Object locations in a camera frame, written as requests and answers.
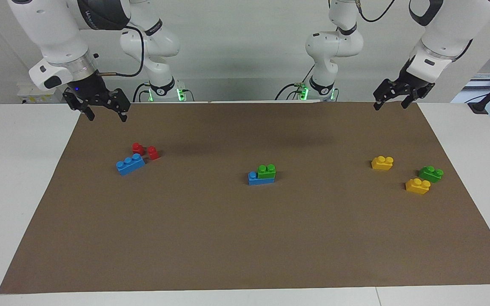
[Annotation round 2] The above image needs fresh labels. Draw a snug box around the black right base cable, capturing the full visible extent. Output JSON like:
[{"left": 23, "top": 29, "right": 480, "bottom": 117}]
[{"left": 132, "top": 82, "right": 151, "bottom": 103}]

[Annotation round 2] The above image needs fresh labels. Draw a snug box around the blue three-stud toy block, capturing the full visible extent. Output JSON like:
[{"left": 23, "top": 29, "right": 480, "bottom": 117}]
[
  {"left": 248, "top": 171, "right": 275, "bottom": 186},
  {"left": 116, "top": 153, "right": 146, "bottom": 176}
]

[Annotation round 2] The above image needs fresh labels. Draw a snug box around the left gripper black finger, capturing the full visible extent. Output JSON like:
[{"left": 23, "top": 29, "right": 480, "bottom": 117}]
[
  {"left": 401, "top": 88, "right": 421, "bottom": 109},
  {"left": 373, "top": 78, "right": 399, "bottom": 111}
]

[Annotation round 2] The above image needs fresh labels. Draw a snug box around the black base cable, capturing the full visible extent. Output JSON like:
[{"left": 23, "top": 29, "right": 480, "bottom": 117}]
[
  {"left": 132, "top": 82, "right": 151, "bottom": 103},
  {"left": 274, "top": 64, "right": 316, "bottom": 101}
]

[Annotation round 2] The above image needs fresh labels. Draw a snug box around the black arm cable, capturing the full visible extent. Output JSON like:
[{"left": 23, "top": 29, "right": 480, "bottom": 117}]
[
  {"left": 357, "top": 0, "right": 397, "bottom": 23},
  {"left": 98, "top": 25, "right": 145, "bottom": 78}
]

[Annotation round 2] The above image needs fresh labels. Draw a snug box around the white power strip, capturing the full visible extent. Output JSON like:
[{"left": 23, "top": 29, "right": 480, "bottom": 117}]
[{"left": 17, "top": 83, "right": 65, "bottom": 105}]

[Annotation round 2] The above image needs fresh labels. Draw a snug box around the brown table mat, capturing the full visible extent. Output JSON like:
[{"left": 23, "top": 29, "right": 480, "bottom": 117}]
[{"left": 0, "top": 101, "right": 490, "bottom": 295}]

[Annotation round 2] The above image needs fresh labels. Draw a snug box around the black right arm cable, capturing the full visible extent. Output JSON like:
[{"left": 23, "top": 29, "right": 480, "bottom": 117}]
[{"left": 98, "top": 25, "right": 145, "bottom": 78}]

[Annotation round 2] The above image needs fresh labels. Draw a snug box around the black left base cable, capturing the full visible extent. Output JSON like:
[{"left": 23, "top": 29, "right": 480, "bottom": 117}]
[{"left": 274, "top": 64, "right": 316, "bottom": 101}]

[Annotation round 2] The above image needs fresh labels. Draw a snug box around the yellow two-stud toy block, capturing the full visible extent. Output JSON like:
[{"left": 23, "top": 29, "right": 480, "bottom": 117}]
[
  {"left": 405, "top": 178, "right": 431, "bottom": 195},
  {"left": 371, "top": 156, "right": 394, "bottom": 171}
]

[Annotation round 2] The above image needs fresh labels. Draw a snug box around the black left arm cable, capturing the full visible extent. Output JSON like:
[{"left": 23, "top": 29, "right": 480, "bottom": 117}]
[{"left": 357, "top": 0, "right": 397, "bottom": 23}]

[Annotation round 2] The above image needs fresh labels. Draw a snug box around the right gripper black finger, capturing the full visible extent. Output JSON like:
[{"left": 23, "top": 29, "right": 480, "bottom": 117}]
[
  {"left": 110, "top": 88, "right": 131, "bottom": 123},
  {"left": 63, "top": 89, "right": 95, "bottom": 122}
]

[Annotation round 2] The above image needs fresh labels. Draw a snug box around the green two-stud toy block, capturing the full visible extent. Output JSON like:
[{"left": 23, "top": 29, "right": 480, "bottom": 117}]
[
  {"left": 257, "top": 164, "right": 277, "bottom": 179},
  {"left": 418, "top": 165, "right": 444, "bottom": 184}
]

